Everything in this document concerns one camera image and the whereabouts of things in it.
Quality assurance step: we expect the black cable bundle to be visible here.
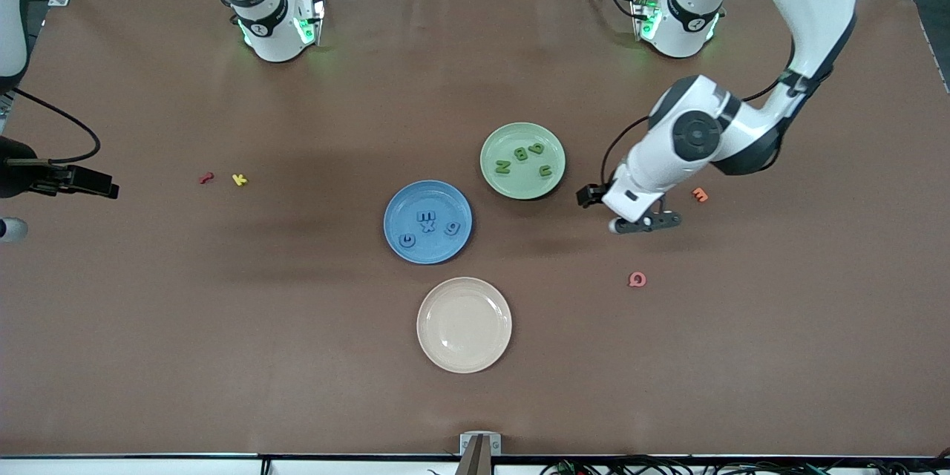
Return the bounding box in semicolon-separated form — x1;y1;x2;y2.
542;455;950;475

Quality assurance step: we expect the blue plate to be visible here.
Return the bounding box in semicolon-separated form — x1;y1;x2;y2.
383;180;474;266

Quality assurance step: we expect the green plate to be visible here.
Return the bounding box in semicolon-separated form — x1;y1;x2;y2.
479;122;567;201

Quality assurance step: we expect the brown table cover sheet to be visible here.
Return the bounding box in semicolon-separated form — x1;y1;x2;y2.
0;0;950;457

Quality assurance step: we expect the grey metal camera bracket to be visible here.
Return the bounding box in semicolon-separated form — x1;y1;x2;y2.
456;432;502;475

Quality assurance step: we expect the beige plate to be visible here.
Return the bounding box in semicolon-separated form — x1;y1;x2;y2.
416;277;513;374

